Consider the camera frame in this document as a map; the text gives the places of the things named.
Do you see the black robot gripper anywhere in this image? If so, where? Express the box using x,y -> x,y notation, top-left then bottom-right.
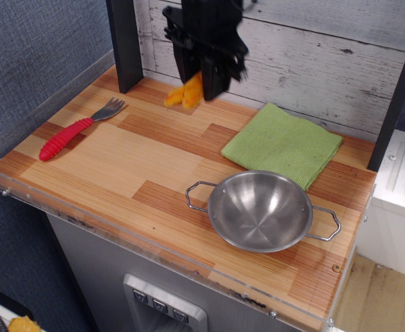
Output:
162,1 -> 249,101

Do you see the orange plush toy fish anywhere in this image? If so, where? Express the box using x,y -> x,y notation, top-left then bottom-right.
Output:
164,71 -> 204,109

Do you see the green folded towel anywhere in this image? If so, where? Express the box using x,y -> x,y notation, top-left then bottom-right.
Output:
222,103 -> 343,191

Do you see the clear acrylic table guard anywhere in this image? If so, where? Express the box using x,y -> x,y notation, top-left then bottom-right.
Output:
0,54 -> 375,330

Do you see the grey toy fridge cabinet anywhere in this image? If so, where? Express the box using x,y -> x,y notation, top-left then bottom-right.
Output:
48,215 -> 294,331

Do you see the white toy sink unit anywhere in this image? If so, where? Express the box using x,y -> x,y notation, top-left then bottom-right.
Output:
355,130 -> 405,275

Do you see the yellow object bottom left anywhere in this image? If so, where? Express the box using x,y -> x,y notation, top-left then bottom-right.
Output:
8,316 -> 42,332

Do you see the black vertical post left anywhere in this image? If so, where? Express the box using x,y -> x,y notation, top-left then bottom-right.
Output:
106,0 -> 143,93

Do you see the black vertical post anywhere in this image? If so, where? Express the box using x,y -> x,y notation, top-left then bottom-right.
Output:
106,0 -> 143,93
367,47 -> 405,172

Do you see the fork with red handle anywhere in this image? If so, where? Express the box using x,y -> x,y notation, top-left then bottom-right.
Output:
39,98 -> 125,161

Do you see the stainless steel two-handled bowl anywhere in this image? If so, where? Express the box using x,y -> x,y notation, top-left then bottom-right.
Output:
203,171 -> 341,253

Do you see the black vertical post right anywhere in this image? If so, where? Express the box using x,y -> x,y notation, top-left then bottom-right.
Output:
367,47 -> 405,172

